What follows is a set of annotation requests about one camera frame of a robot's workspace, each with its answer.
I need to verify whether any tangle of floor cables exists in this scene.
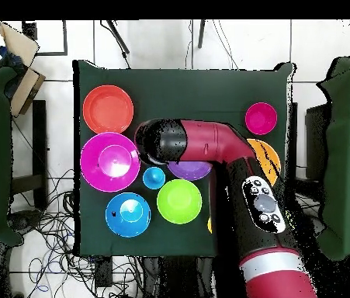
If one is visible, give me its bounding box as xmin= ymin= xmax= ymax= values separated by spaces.
xmin=9 ymin=168 xmax=146 ymax=298

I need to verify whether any black box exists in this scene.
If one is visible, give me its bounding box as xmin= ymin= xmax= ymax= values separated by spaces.
xmin=304 ymin=103 xmax=331 ymax=181

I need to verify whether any black square floor frame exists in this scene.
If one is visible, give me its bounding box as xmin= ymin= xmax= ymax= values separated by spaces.
xmin=22 ymin=19 xmax=69 ymax=57

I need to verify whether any blue bowl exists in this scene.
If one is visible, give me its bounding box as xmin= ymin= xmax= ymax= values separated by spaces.
xmin=105 ymin=192 xmax=152 ymax=239

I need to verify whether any black tripod leg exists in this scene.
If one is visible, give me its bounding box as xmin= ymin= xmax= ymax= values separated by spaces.
xmin=99 ymin=19 xmax=131 ymax=69
xmin=197 ymin=19 xmax=207 ymax=50

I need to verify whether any large magenta bowl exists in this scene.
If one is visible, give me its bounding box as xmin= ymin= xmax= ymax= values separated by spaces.
xmin=80 ymin=132 xmax=141 ymax=193

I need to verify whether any blue cup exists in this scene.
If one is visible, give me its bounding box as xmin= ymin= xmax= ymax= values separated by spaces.
xmin=142 ymin=166 xmax=166 ymax=191

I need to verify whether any orange-red shallow bowl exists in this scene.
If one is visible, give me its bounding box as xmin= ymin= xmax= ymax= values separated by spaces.
xmin=82 ymin=85 xmax=134 ymax=135

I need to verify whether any green bowl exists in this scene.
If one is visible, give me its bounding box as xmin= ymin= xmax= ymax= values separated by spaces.
xmin=156 ymin=178 xmax=203 ymax=225

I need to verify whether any small crimson bowl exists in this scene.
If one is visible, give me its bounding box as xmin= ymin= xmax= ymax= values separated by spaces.
xmin=244 ymin=102 xmax=279 ymax=136

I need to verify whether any dark green table cloth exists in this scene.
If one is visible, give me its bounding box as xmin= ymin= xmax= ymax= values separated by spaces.
xmin=72 ymin=59 xmax=296 ymax=258

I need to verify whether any black stand base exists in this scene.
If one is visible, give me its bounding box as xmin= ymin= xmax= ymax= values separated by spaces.
xmin=8 ymin=209 xmax=43 ymax=233
xmin=300 ymin=213 xmax=325 ymax=244

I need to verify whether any cardboard box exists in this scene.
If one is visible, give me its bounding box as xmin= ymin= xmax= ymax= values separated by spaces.
xmin=0 ymin=21 xmax=47 ymax=117

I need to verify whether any black bench frame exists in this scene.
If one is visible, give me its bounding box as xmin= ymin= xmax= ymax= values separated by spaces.
xmin=11 ymin=99 xmax=48 ymax=212

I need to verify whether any purple bowl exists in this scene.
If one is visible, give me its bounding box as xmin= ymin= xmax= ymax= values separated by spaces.
xmin=167 ymin=160 xmax=213 ymax=182

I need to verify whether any large orange bowl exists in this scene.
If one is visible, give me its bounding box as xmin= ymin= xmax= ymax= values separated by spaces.
xmin=246 ymin=138 xmax=282 ymax=187

